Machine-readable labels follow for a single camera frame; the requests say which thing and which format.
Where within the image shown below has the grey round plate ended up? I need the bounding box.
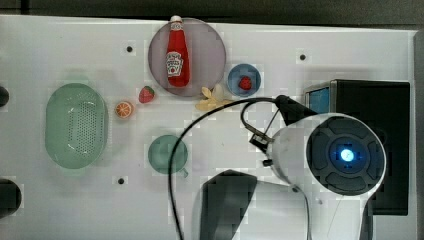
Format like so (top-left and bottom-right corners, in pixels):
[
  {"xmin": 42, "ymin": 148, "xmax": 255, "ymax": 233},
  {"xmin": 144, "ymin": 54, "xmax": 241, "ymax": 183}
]
[{"xmin": 148, "ymin": 18, "xmax": 226, "ymax": 97}]

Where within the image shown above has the green plastic cup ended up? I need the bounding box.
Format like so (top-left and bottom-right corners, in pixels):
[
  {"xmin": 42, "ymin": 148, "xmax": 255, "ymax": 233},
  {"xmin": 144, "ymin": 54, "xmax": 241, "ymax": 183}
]
[{"xmin": 148, "ymin": 135, "xmax": 188, "ymax": 178}]

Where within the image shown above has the red toy strawberry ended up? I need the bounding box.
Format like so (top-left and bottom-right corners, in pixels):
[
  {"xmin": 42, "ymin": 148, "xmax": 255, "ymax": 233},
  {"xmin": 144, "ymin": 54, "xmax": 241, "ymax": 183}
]
[{"xmin": 138, "ymin": 86, "xmax": 155, "ymax": 103}]

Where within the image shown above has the red ketchup bottle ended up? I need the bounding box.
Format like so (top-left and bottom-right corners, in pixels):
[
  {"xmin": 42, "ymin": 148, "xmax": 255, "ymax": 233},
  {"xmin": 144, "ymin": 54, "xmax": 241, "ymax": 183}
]
[{"xmin": 166, "ymin": 15, "xmax": 190, "ymax": 87}]

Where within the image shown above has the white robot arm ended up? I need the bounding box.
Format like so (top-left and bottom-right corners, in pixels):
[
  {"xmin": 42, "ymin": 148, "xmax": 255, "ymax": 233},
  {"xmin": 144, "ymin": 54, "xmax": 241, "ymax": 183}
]
[{"xmin": 196, "ymin": 113, "xmax": 386, "ymax": 240}]

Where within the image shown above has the yellow toy garlic peel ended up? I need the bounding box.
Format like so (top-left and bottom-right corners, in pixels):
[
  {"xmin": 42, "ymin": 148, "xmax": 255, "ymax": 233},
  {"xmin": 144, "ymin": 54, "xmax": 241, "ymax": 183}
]
[{"xmin": 195, "ymin": 84, "xmax": 232, "ymax": 112}]

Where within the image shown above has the green perforated colander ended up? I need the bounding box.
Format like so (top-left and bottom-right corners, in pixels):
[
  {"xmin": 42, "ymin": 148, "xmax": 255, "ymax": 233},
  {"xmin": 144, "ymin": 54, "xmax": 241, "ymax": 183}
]
[{"xmin": 45, "ymin": 83, "xmax": 108, "ymax": 169}]

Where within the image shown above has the blue small bowl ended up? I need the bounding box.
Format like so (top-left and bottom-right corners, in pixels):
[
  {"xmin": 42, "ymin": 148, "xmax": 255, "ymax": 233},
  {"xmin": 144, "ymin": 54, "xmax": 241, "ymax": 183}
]
[{"xmin": 227, "ymin": 64, "xmax": 262, "ymax": 97}]

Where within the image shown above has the black cable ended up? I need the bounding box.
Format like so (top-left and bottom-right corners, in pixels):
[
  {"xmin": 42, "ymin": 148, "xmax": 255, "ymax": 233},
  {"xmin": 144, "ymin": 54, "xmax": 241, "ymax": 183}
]
[{"xmin": 167, "ymin": 94, "xmax": 318, "ymax": 240}]

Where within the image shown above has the orange slice toy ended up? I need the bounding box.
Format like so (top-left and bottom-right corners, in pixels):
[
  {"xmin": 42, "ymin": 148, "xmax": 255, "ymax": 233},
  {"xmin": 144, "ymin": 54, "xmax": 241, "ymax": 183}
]
[{"xmin": 115, "ymin": 101, "xmax": 134, "ymax": 119}]

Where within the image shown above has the small red strawberry in bowl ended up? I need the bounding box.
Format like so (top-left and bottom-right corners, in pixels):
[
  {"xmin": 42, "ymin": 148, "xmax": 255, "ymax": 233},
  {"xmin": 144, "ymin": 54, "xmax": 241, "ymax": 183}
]
[{"xmin": 239, "ymin": 76, "xmax": 252, "ymax": 90}]

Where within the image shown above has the black and silver toaster oven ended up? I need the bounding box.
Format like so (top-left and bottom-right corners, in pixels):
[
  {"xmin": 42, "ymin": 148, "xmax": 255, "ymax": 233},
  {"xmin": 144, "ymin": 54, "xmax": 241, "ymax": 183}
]
[{"xmin": 304, "ymin": 79, "xmax": 410, "ymax": 216}]

